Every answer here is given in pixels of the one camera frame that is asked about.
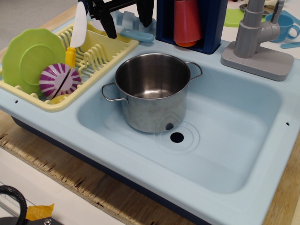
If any blue utensil handle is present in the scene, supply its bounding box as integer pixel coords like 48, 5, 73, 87
280, 42, 300, 49

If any orange plastic cup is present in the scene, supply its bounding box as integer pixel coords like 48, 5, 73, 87
175, 41, 197, 47

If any red plastic cup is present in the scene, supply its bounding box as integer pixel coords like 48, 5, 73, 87
173, 0, 203, 42

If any white spoon blue handle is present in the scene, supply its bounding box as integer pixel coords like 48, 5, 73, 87
91, 19, 155, 43

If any dark blue cup holder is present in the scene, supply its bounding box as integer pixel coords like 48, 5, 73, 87
156, 0, 228, 54

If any green plastic board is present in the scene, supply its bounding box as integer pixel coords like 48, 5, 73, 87
224, 9, 244, 28

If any light blue toy sink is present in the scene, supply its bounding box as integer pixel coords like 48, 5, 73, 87
0, 41, 300, 225

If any stainless steel pot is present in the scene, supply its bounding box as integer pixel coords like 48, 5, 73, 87
112, 53, 203, 133

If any green plastic plate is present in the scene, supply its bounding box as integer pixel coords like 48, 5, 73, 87
2, 29, 65, 96

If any grey toy faucet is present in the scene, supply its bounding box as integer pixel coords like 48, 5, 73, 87
221, 0, 294, 81

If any black cable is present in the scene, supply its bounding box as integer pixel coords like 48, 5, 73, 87
0, 185, 29, 225

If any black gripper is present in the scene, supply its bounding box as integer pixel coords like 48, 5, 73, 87
83, 0, 154, 39

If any yellow tape piece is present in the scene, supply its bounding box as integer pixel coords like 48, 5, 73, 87
25, 203, 54, 221

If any yellow toy piece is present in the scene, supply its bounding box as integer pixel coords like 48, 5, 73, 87
50, 94, 69, 105

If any purple white toy onion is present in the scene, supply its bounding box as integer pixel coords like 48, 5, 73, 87
39, 63, 82, 100

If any white knife yellow handle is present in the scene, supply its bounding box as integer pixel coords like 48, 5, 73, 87
65, 1, 87, 68

